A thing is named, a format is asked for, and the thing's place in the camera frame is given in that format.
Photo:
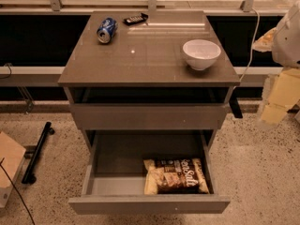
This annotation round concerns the cardboard box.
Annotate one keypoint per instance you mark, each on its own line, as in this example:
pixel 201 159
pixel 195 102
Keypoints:
pixel 12 157

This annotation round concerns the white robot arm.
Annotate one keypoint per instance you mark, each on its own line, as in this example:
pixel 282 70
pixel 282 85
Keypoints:
pixel 283 42

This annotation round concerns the white bowl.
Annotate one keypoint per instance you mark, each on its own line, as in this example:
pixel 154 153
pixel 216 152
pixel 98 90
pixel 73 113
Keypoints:
pixel 201 54

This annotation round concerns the brown chip bag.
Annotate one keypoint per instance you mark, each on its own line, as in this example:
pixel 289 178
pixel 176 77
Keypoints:
pixel 174 176

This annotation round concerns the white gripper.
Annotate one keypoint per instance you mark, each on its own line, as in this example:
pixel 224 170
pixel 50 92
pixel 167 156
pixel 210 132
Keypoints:
pixel 288 44

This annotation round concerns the closed grey top drawer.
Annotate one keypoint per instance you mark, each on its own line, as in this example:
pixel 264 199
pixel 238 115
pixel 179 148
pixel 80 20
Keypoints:
pixel 102 117

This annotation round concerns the grey drawer cabinet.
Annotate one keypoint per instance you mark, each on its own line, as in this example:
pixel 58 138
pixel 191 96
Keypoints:
pixel 144 65

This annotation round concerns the blue soda can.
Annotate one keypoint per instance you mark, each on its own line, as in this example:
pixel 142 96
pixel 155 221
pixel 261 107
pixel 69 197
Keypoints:
pixel 107 30

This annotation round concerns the black metal bar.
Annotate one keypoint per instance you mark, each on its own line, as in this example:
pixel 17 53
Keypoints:
pixel 29 177

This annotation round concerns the open grey middle drawer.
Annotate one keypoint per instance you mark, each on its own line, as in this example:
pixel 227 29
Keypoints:
pixel 115 176

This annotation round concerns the black remote control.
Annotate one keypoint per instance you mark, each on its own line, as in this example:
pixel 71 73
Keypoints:
pixel 142 18

